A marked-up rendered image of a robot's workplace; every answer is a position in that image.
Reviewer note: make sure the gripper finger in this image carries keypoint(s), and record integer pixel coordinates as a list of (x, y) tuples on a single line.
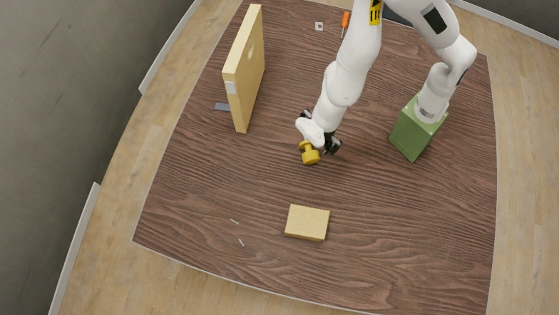
[(331, 146), (305, 114)]

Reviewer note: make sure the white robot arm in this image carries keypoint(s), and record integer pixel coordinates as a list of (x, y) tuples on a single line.
[(434, 21)]

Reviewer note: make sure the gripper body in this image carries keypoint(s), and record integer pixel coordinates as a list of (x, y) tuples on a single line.
[(329, 135)]

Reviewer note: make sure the orange-handled screwdriver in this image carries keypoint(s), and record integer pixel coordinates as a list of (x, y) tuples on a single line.
[(345, 21)]

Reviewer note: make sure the wooden door panel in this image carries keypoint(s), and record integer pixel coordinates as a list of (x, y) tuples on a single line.
[(244, 67)]

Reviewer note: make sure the tan flat rectangular box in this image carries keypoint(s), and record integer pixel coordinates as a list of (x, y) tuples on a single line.
[(307, 223)]

